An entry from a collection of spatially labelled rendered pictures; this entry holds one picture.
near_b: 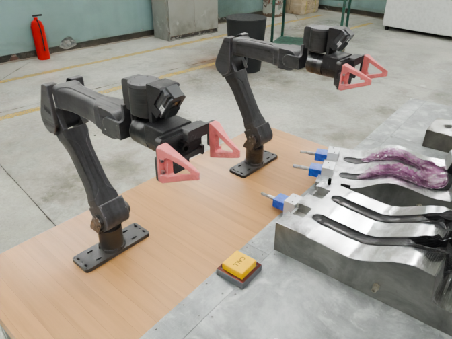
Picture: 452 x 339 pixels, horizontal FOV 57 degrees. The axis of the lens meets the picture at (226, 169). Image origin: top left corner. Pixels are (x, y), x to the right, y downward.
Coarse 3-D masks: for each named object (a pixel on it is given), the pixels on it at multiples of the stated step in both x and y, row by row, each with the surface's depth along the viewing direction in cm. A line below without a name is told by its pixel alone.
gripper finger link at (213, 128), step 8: (200, 120) 74; (184, 128) 71; (192, 128) 71; (200, 128) 72; (208, 128) 73; (216, 128) 72; (184, 136) 70; (192, 136) 71; (200, 136) 72; (208, 136) 74; (216, 136) 73; (224, 136) 71; (208, 144) 75; (216, 144) 74; (232, 144) 70; (216, 152) 74; (224, 152) 73; (232, 152) 71
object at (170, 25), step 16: (160, 0) 621; (176, 0) 619; (192, 0) 638; (208, 0) 658; (160, 16) 635; (176, 16) 629; (192, 16) 649; (208, 16) 670; (160, 32) 649; (176, 32) 640; (192, 32) 664; (208, 32) 685
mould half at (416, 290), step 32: (352, 192) 117; (288, 224) 104; (352, 224) 105; (384, 224) 104; (416, 224) 98; (320, 256) 100; (352, 256) 94; (384, 256) 90; (416, 256) 87; (384, 288) 92; (416, 288) 86; (448, 288) 89; (448, 320) 85
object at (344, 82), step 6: (342, 66) 104; (348, 66) 104; (342, 72) 104; (348, 72) 105; (354, 72) 103; (360, 72) 103; (336, 78) 108; (342, 78) 105; (348, 78) 106; (366, 78) 102; (342, 84) 106; (348, 84) 106; (354, 84) 104; (360, 84) 104; (366, 84) 103
